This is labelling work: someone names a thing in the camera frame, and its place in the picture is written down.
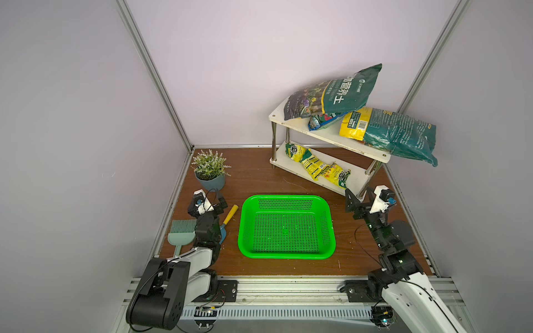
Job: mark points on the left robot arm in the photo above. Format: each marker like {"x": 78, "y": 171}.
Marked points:
{"x": 168, "y": 285}

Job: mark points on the teal plastic dustpan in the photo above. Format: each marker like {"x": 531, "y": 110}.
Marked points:
{"x": 182, "y": 232}

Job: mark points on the colourful flower fertilizer bag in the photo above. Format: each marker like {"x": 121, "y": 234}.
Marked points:
{"x": 322, "y": 121}

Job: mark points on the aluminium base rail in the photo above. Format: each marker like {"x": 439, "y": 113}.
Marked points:
{"x": 283, "y": 300}

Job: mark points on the white two-tier shelf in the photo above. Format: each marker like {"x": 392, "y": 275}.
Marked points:
{"x": 359, "y": 178}

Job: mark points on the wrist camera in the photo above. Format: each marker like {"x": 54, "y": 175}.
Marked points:
{"x": 201, "y": 203}
{"x": 384, "y": 201}

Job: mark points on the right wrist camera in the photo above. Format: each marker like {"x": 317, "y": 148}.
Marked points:
{"x": 384, "y": 201}

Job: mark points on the aluminium corner profile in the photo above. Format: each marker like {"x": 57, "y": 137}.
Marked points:
{"x": 128, "y": 19}

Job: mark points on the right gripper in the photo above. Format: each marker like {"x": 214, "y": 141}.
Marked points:
{"x": 362, "y": 209}

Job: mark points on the teal garden fork yellow handle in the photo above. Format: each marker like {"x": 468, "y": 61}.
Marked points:
{"x": 229, "y": 216}

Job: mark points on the green plastic basket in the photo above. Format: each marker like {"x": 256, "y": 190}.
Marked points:
{"x": 286, "y": 227}

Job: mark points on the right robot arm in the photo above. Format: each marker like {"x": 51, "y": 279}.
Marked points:
{"x": 400, "y": 281}

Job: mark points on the green yellow large fertilizer bag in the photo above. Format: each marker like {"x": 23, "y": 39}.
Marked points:
{"x": 399, "y": 135}

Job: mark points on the dark green soil bag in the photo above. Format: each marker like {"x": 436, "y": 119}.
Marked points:
{"x": 345, "y": 94}

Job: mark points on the small green yellow fertilizer packet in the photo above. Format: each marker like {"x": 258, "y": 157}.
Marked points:
{"x": 337, "y": 175}

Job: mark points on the potted lavender plant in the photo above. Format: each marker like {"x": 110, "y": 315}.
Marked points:
{"x": 210, "y": 169}

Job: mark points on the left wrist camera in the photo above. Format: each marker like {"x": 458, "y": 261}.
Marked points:
{"x": 201, "y": 203}

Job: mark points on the left yellow green fertilizer packet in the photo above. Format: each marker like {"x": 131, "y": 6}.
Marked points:
{"x": 296, "y": 152}

